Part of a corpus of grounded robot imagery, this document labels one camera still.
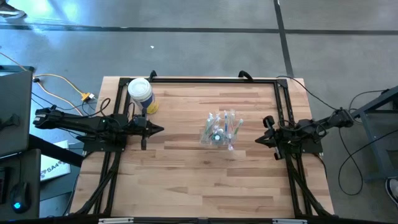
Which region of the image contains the silver aluminium bracket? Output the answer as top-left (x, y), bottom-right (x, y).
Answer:
top-left (272, 218), bottom-right (308, 224)
top-left (98, 217), bottom-right (134, 224)

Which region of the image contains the Lysol wipes canister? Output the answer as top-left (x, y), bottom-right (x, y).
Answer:
top-left (127, 77), bottom-right (160, 115)

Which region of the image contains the dark metal equipment stand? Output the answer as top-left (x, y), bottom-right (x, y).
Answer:
top-left (353, 85), bottom-right (398, 181)

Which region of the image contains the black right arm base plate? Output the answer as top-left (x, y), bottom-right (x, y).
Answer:
top-left (279, 130), bottom-right (325, 155)

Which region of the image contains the person's shoe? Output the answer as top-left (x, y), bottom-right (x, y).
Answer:
top-left (385, 177), bottom-right (398, 208)
top-left (0, 2), bottom-right (27, 19)

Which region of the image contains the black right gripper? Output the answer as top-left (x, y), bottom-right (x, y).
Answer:
top-left (254, 115), bottom-right (296, 161)

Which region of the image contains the dark side desk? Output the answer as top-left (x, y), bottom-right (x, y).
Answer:
top-left (0, 148), bottom-right (43, 218)

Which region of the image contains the yellow floor cable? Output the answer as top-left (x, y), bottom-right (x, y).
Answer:
top-left (0, 51), bottom-right (94, 116)

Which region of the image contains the black table frame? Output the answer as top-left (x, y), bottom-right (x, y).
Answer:
top-left (70, 76), bottom-right (335, 218)

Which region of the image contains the black computer mouse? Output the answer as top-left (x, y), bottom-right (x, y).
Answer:
top-left (10, 181), bottom-right (32, 214)

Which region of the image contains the grey laptop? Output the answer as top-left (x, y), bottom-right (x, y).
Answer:
top-left (0, 64), bottom-right (34, 158)

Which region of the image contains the clear acrylic organizer box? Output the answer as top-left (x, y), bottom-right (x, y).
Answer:
top-left (198, 108), bottom-right (245, 151)

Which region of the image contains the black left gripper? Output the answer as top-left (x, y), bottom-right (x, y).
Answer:
top-left (129, 107), bottom-right (165, 151)

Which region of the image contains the white printed box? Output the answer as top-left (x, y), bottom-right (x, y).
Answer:
top-left (40, 139), bottom-right (72, 182)

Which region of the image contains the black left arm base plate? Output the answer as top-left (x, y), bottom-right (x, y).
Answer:
top-left (83, 127), bottom-right (129, 153)

